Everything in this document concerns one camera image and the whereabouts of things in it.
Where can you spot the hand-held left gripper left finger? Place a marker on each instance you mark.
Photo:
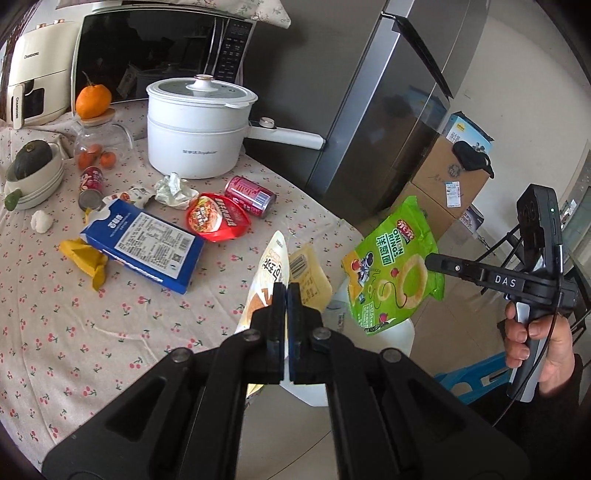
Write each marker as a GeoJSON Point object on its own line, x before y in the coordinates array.
{"type": "Point", "coordinates": [277, 323]}

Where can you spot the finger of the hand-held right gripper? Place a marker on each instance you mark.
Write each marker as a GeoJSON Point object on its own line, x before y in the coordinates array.
{"type": "Point", "coordinates": [485, 276]}

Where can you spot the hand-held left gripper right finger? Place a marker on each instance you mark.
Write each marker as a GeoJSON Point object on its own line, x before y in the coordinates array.
{"type": "Point", "coordinates": [295, 332]}

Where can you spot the beige snack packet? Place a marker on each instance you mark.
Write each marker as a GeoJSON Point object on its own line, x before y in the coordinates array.
{"type": "Point", "coordinates": [272, 263]}

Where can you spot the green snack packet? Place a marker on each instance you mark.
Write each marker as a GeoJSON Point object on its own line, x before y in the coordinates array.
{"type": "Point", "coordinates": [392, 258]}

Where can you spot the white plastic bin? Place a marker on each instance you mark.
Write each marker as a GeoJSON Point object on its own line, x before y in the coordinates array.
{"type": "Point", "coordinates": [397, 337]}

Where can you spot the red foil food packet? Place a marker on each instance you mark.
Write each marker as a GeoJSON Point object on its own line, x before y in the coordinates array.
{"type": "Point", "coordinates": [217, 217]}

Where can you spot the red drink can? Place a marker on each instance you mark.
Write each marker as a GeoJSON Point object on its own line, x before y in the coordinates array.
{"type": "Point", "coordinates": [247, 194]}
{"type": "Point", "coordinates": [91, 182]}

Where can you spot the blue milk carton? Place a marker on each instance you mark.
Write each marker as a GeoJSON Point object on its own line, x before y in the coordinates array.
{"type": "Point", "coordinates": [147, 240]}

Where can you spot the white tissue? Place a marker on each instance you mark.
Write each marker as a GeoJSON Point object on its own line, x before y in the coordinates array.
{"type": "Point", "coordinates": [173, 191]}

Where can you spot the white printed wrapper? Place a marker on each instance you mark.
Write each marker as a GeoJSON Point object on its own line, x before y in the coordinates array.
{"type": "Point", "coordinates": [136, 194]}

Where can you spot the yellow wrapper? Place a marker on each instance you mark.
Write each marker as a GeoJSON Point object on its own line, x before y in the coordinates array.
{"type": "Point", "coordinates": [85, 261]}

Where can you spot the person's right forearm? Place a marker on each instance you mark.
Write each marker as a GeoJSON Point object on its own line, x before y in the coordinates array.
{"type": "Point", "coordinates": [554, 424]}

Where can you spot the person's right hand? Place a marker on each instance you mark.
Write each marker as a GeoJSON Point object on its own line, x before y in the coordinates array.
{"type": "Point", "coordinates": [559, 350]}

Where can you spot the small printed box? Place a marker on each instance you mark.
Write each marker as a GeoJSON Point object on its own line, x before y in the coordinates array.
{"type": "Point", "coordinates": [471, 219]}

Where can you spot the plain cardboard box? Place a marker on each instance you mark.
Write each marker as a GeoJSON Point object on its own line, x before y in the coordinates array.
{"type": "Point", "coordinates": [434, 221]}

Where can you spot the black cap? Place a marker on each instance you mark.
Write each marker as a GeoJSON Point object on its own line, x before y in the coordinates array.
{"type": "Point", "coordinates": [468, 157]}

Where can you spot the cardboard box with label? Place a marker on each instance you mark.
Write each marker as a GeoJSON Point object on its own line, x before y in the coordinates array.
{"type": "Point", "coordinates": [443, 180]}

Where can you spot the blue plastic stool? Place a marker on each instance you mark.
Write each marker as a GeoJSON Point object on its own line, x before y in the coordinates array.
{"type": "Point", "coordinates": [466, 381]}

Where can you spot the blue printed box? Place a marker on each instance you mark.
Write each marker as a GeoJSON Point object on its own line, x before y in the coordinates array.
{"type": "Point", "coordinates": [461, 129]}

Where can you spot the cherry print tablecloth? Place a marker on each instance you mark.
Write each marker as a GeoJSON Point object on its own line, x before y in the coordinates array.
{"type": "Point", "coordinates": [115, 332]}

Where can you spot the grey refrigerator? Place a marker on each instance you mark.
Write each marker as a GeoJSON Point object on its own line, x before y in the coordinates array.
{"type": "Point", "coordinates": [378, 115]}

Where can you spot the white electric pot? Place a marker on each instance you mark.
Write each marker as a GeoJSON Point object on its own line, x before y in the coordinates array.
{"type": "Point", "coordinates": [189, 134]}

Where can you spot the glass jar with wooden lid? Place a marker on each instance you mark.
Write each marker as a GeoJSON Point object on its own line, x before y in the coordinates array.
{"type": "Point", "coordinates": [99, 138]}

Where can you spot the white bowl with squash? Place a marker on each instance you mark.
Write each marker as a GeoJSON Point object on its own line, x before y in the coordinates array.
{"type": "Point", "coordinates": [41, 189]}

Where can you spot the large orange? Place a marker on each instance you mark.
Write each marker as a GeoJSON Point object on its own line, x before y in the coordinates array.
{"type": "Point", "coordinates": [92, 101]}

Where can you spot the dark green squash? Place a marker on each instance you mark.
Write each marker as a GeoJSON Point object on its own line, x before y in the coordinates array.
{"type": "Point", "coordinates": [32, 159]}

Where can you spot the black microwave oven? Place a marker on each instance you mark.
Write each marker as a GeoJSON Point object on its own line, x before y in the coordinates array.
{"type": "Point", "coordinates": [161, 50]}

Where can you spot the floral cover cloth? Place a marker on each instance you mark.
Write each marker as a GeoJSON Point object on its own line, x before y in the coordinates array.
{"type": "Point", "coordinates": [258, 11]}

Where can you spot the cream air fryer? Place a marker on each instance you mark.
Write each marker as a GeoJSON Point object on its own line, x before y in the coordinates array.
{"type": "Point", "coordinates": [41, 60]}

